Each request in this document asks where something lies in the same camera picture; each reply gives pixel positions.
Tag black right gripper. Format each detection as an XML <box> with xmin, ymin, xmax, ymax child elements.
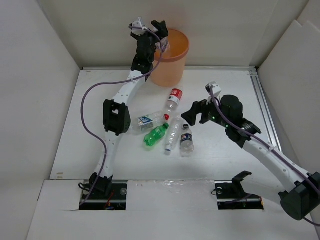
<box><xmin>180</xmin><ymin>93</ymin><xmax>231</xmax><ymax>128</ymax></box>

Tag white label clear bottle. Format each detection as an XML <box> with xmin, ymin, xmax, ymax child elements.
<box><xmin>158</xmin><ymin>37</ymin><xmax>170</xmax><ymax>53</ymax></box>

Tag pepsi label clear bottle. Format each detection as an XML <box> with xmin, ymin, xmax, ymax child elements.
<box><xmin>180</xmin><ymin>124</ymin><xmax>194</xmax><ymax>156</ymax></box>

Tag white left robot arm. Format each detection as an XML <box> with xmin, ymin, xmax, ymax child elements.
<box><xmin>89</xmin><ymin>19</ymin><xmax>169</xmax><ymax>199</ymax></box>

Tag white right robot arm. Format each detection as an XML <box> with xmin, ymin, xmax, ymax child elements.
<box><xmin>181</xmin><ymin>95</ymin><xmax>320</xmax><ymax>221</ymax></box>

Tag orange plastic bin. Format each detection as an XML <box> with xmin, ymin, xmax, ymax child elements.
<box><xmin>151</xmin><ymin>29</ymin><xmax>190</xmax><ymax>87</ymax></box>

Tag red label clear bottle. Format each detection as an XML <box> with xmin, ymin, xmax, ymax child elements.
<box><xmin>163</xmin><ymin>87</ymin><xmax>183</xmax><ymax>121</ymax></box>

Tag clear crushed blue-cap bottle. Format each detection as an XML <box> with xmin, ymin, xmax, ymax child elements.
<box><xmin>165</xmin><ymin>116</ymin><xmax>184</xmax><ymax>155</ymax></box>

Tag green plastic bottle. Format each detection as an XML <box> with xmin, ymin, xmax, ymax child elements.
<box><xmin>143</xmin><ymin>123</ymin><xmax>169</xmax><ymax>147</ymax></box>

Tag blue white label bottle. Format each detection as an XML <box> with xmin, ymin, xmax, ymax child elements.
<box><xmin>131</xmin><ymin>111</ymin><xmax>166</xmax><ymax>134</ymax></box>

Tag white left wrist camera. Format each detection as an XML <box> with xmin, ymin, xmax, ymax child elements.
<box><xmin>129</xmin><ymin>17</ymin><xmax>146</xmax><ymax>36</ymax></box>

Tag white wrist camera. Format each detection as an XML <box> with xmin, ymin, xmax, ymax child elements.
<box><xmin>205</xmin><ymin>81</ymin><xmax>222</xmax><ymax>103</ymax></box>
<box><xmin>129</xmin><ymin>17</ymin><xmax>146</xmax><ymax>36</ymax></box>

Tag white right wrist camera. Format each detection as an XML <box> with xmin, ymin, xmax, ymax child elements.
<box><xmin>205</xmin><ymin>81</ymin><xmax>222</xmax><ymax>103</ymax></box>

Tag aluminium frame rail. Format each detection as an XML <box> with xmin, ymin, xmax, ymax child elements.
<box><xmin>82</xmin><ymin>65</ymin><xmax>308</xmax><ymax>203</ymax></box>

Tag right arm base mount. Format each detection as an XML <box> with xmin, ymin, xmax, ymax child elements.
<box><xmin>210</xmin><ymin>171</ymin><xmax>264</xmax><ymax>210</ymax></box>

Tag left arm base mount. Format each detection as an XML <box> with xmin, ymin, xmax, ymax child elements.
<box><xmin>78</xmin><ymin>173</ymin><xmax>128</xmax><ymax>211</ymax></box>

